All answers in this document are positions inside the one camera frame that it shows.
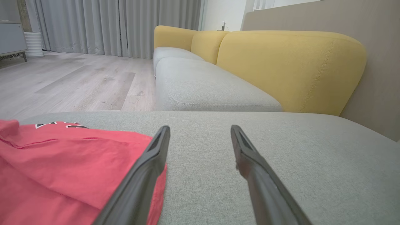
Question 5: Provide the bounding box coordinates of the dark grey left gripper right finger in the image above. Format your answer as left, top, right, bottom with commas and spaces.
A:
231, 125, 313, 225

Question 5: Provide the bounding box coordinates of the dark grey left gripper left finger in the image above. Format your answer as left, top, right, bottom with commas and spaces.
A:
92, 126, 171, 225

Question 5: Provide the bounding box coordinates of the red basketball jersey number 23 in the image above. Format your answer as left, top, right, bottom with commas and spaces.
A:
0, 120, 168, 225

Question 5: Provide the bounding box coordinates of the large grey fabric sofa seat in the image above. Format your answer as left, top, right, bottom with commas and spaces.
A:
19, 111, 400, 225

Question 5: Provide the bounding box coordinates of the grey sofa back cushion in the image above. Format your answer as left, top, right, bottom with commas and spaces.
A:
155, 57, 283, 112

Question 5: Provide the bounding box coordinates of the wide yellow sofa backrest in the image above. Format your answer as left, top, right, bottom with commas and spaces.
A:
217, 30, 367, 116

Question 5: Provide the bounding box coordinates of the grey sofa seat cushion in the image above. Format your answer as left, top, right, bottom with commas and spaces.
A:
153, 47, 205, 77

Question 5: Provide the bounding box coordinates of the yellow sofa corner backrest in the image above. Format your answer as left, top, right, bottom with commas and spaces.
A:
154, 26, 198, 52

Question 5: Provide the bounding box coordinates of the narrow yellow sofa backrest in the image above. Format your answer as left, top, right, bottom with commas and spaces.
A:
191, 31, 230, 65

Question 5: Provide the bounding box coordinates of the grey pleated curtain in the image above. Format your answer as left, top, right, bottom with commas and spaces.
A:
25, 0, 203, 59

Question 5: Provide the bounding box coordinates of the white ribbed planter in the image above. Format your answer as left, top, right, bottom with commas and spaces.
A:
24, 32, 45, 58

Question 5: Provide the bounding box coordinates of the grey cabinet on legs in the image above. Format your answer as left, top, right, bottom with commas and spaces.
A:
0, 20, 28, 62

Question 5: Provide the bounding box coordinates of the brown plant trunk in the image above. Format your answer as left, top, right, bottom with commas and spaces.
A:
17, 0, 33, 33

